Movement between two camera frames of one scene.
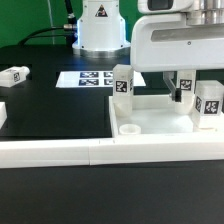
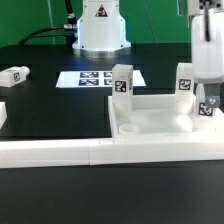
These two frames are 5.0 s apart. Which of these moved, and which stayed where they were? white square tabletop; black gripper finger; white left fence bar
Moved: black gripper finger
Stayed: white square tabletop; white left fence bar
